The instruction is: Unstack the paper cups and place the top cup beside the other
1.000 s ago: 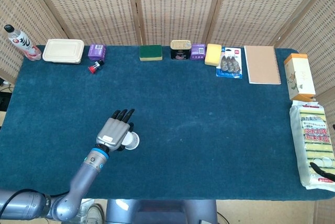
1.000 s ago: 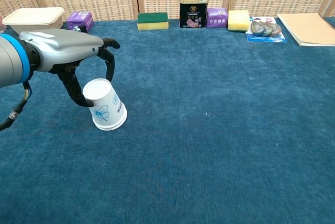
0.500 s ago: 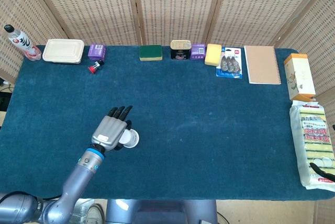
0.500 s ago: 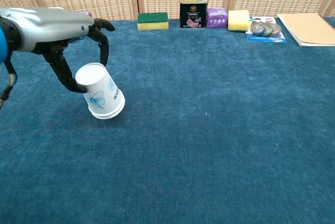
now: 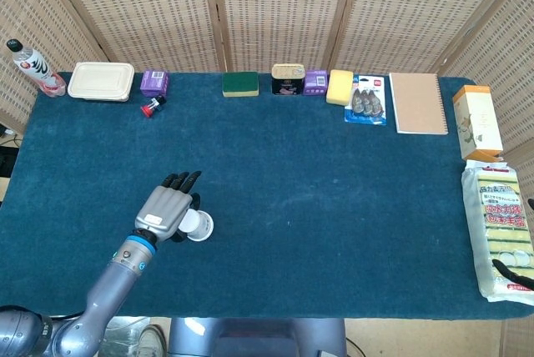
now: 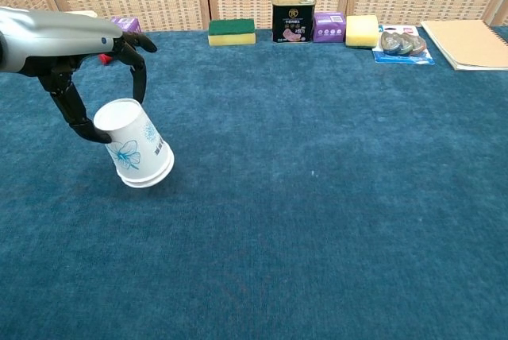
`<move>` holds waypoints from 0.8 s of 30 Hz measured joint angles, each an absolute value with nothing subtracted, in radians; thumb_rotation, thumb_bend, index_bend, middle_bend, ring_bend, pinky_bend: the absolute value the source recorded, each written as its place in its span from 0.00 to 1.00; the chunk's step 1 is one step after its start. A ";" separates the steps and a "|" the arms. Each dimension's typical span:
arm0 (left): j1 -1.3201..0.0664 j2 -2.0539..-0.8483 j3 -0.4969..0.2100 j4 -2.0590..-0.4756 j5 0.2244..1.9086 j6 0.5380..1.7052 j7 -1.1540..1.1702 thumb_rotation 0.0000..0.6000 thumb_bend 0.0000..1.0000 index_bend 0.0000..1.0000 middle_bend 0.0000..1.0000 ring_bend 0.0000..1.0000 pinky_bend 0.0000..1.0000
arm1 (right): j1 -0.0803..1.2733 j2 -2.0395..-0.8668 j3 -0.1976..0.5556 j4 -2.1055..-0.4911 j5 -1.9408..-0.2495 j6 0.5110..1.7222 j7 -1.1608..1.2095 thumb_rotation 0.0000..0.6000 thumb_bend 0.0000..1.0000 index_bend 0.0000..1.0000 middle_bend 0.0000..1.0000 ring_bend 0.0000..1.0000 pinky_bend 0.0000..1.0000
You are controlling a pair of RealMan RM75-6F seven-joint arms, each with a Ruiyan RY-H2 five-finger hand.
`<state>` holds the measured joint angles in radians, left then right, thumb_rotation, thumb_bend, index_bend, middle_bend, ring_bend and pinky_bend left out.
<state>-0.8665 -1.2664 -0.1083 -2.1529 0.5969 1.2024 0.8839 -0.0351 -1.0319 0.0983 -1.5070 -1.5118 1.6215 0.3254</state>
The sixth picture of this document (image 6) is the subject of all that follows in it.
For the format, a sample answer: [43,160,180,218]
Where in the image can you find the blue blister pack of hooks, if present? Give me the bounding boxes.
[371,25,437,66]

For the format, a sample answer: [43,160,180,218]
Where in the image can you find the blue carpet table cloth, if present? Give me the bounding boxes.
[0,25,508,340]

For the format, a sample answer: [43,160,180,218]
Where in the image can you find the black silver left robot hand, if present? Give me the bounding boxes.
[0,6,158,145]

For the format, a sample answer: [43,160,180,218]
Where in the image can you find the white paper cup blue flower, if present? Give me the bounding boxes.
[93,98,175,184]
[118,164,175,190]

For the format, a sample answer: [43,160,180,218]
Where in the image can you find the green yellow scouring sponge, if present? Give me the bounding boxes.
[207,18,257,48]

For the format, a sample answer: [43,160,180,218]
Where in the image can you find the brown spiral notebook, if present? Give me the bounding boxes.
[420,18,508,71]

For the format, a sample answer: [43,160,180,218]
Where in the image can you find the purple cardboard box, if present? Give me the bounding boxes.
[313,11,347,44]
[110,16,142,34]

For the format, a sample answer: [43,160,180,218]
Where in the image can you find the plain yellow sponge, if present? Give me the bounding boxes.
[344,14,380,48]

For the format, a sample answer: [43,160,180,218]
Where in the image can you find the black luncheon meat can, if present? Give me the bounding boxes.
[271,0,318,44]

